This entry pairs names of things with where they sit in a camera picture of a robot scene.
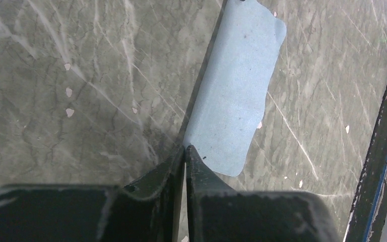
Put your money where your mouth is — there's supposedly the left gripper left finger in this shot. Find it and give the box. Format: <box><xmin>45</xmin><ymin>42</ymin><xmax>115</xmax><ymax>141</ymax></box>
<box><xmin>0</xmin><ymin>145</ymin><xmax>185</xmax><ymax>242</ymax></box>

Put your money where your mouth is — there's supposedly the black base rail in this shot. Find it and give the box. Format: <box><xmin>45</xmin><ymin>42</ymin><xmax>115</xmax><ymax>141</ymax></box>
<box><xmin>344</xmin><ymin>85</ymin><xmax>387</xmax><ymax>241</ymax></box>

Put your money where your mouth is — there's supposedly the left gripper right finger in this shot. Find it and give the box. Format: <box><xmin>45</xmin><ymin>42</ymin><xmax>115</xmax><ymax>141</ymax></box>
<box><xmin>185</xmin><ymin>146</ymin><xmax>340</xmax><ymax>241</ymax></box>

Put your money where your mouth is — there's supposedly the blue cleaning cloth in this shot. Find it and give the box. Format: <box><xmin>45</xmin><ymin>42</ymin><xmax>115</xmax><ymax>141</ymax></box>
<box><xmin>183</xmin><ymin>1</ymin><xmax>287</xmax><ymax>176</ymax></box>

